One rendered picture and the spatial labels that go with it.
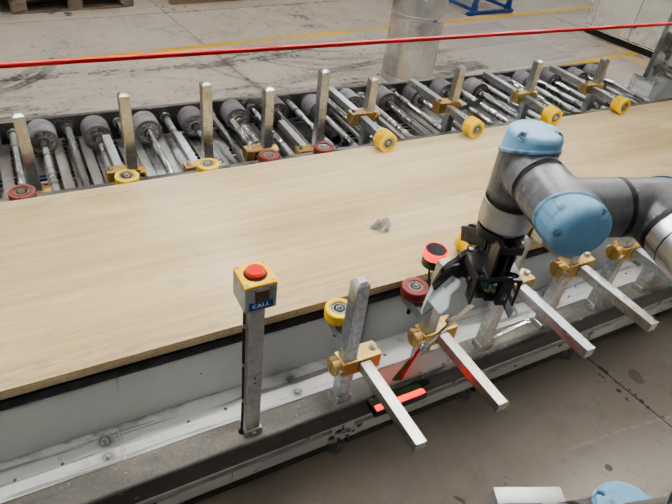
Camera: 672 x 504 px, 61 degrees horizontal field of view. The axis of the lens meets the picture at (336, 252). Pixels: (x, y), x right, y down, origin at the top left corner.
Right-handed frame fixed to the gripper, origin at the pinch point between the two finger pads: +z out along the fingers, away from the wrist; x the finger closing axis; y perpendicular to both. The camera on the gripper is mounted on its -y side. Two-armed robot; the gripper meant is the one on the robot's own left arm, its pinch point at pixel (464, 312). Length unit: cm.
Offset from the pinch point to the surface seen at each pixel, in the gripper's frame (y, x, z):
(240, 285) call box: -16.8, -38.6, 10.7
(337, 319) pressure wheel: -39, -14, 42
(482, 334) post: -49, 32, 56
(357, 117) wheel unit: -152, 2, 36
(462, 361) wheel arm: -29, 19, 46
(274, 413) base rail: -24, -30, 62
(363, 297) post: -28.1, -11.1, 23.3
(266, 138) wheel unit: -136, -36, 41
